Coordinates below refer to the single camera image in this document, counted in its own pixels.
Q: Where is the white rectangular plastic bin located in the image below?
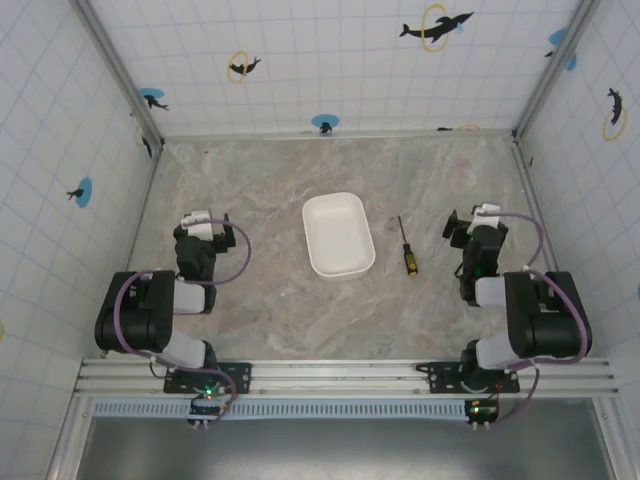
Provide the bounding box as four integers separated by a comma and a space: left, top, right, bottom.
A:
301, 191, 377, 283

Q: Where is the right circuit board green light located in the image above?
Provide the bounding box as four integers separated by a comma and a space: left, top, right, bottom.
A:
464, 398, 500, 426

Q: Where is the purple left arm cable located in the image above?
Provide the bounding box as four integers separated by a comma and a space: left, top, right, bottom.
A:
112, 218, 252, 396

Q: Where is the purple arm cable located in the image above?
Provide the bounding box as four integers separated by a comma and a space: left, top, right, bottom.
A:
492, 211, 589, 424
112, 218, 252, 396

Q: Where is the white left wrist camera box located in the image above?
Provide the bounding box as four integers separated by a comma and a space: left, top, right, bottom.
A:
180, 209, 215, 242

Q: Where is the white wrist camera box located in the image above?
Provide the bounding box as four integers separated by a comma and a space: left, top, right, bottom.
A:
471, 202, 503, 230
180, 209, 215, 242

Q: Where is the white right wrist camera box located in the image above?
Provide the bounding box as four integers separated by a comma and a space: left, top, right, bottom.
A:
471, 202, 503, 230

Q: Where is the yellow black handled screwdriver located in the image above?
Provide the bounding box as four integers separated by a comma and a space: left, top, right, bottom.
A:
396, 215, 420, 278

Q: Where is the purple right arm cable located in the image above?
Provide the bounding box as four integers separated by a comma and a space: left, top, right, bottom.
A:
492, 211, 589, 424

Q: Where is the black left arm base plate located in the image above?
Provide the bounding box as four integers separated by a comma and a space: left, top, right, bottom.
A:
163, 360, 253, 395

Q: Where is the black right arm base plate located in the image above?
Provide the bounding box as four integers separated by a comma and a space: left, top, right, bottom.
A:
415, 360, 522, 396

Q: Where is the aluminium mounting rail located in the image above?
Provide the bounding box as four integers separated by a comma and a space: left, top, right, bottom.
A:
73, 357, 619, 399

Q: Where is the slotted grey cable duct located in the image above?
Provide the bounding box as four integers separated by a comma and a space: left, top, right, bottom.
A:
92, 398, 471, 420

